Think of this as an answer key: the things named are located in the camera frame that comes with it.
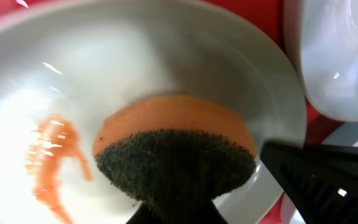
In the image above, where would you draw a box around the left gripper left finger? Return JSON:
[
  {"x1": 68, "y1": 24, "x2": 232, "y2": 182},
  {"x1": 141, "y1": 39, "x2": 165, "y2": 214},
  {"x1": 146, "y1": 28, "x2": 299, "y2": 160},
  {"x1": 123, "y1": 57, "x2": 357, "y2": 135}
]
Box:
[{"x1": 126, "y1": 204, "x2": 150, "y2": 224}]

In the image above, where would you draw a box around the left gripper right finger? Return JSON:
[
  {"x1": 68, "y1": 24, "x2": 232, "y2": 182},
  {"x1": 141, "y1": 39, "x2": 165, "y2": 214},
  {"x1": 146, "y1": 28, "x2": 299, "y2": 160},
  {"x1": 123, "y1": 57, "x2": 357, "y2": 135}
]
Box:
[{"x1": 260, "y1": 141, "x2": 358, "y2": 223}]

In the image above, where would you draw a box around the green and orange sponge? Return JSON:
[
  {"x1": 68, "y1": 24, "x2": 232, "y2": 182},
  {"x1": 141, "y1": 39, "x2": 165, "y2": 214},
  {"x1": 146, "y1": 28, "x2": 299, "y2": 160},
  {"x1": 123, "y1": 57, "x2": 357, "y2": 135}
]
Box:
[{"x1": 92, "y1": 95, "x2": 257, "y2": 223}]

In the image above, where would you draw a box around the light blue plate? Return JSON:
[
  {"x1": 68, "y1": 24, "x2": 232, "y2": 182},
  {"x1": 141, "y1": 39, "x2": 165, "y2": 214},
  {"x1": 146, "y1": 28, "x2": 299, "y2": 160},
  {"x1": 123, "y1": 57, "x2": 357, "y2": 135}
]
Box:
[
  {"x1": 280, "y1": 123, "x2": 358, "y2": 224},
  {"x1": 0, "y1": 1, "x2": 306, "y2": 223},
  {"x1": 283, "y1": 0, "x2": 358, "y2": 121}
]

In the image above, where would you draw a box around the red plastic tray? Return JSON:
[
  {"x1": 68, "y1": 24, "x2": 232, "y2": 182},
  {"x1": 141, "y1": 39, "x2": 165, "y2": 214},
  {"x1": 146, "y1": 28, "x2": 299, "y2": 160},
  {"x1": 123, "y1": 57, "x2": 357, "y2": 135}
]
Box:
[{"x1": 0, "y1": 0, "x2": 344, "y2": 224}]

